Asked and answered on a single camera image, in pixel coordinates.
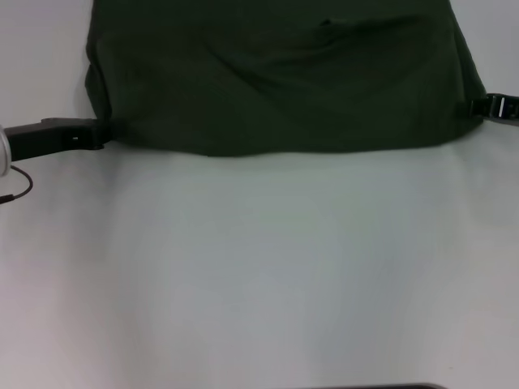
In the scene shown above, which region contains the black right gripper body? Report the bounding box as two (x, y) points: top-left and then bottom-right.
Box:
(484, 92), (519, 123)

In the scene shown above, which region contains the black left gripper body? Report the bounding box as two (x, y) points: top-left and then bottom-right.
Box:
(2, 117), (111, 161)

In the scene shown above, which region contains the dark green FREE T-shirt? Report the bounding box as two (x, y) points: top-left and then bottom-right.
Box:
(84, 0), (487, 158)

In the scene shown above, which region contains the dark grey torso edge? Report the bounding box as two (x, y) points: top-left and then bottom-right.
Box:
(364, 382), (461, 389)

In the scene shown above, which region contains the left arm cable with plug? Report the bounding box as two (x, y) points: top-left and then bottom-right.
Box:
(0, 164), (35, 204)

